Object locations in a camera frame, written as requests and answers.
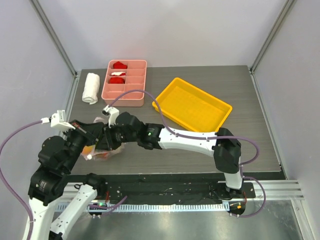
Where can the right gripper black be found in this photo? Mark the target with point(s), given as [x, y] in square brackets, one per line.
[108, 138]

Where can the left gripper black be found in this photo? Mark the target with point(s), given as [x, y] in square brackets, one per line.
[92, 131]

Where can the clear zip top bag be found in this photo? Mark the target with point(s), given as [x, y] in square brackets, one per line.
[101, 155]

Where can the fake mango orange green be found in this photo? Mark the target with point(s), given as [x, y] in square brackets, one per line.
[88, 150]

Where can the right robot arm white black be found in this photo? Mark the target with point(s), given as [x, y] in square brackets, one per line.
[222, 146]

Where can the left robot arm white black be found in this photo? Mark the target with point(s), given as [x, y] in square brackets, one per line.
[57, 158]

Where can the red fake food lower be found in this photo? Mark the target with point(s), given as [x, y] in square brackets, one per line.
[117, 80]

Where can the white red fake food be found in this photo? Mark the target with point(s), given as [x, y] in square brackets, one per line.
[118, 73]

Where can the red fake food top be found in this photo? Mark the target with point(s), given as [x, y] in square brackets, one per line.
[119, 65]

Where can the rolled white towel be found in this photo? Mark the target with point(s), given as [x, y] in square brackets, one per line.
[91, 88]

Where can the pink divided organizer tray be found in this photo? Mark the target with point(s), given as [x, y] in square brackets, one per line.
[125, 75]

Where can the yellow plastic tray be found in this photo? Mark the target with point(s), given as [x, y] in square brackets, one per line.
[191, 107]

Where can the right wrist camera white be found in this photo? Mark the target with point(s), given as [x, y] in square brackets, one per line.
[111, 113]

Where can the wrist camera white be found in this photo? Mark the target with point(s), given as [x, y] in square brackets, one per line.
[58, 120]
[111, 113]

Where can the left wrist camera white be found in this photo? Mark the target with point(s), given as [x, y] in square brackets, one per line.
[58, 120]

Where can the white slotted cable duct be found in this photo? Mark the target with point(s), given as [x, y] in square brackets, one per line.
[129, 208]

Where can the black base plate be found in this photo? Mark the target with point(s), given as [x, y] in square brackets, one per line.
[170, 188]

